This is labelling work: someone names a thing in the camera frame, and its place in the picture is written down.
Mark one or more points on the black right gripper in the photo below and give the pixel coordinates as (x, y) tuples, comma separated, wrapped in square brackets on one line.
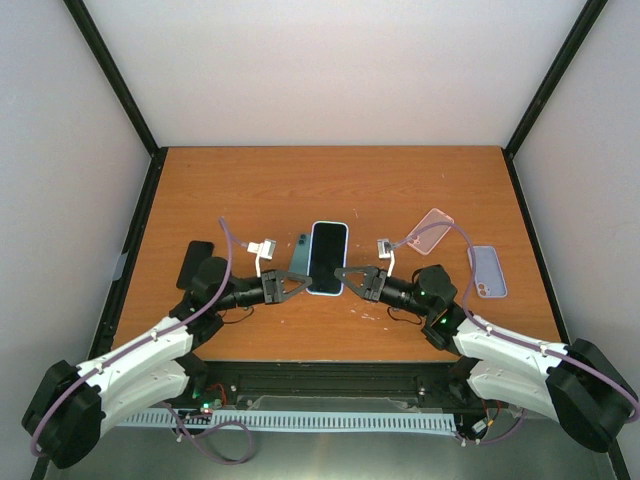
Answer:
[(371, 274)]

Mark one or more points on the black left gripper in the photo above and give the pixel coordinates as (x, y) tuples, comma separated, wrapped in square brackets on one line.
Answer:
[(273, 281)]

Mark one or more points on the teal green phone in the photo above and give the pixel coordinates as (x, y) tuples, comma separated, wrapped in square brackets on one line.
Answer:
[(301, 254)]

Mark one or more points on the black phone face up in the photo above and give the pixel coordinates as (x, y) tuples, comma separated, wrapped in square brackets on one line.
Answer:
[(197, 252)]

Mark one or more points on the purple phone case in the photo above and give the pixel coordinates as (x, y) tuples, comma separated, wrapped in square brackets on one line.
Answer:
[(489, 278)]

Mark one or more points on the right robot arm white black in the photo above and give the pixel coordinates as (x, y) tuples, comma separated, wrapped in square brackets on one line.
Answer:
[(573, 384)]

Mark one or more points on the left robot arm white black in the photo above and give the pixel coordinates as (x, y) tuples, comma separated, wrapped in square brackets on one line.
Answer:
[(74, 406)]

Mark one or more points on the pink phone case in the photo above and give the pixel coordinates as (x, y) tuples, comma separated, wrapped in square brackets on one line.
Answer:
[(429, 231)]

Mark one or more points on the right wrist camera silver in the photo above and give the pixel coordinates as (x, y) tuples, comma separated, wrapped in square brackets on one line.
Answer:
[(385, 249)]

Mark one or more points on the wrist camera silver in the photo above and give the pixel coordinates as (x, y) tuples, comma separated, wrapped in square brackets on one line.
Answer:
[(385, 249), (262, 250)]

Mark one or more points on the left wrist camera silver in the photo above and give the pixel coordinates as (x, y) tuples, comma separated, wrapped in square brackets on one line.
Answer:
[(262, 250)]

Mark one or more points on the light blue cable duct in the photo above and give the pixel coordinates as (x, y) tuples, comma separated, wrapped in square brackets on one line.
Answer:
[(322, 422)]

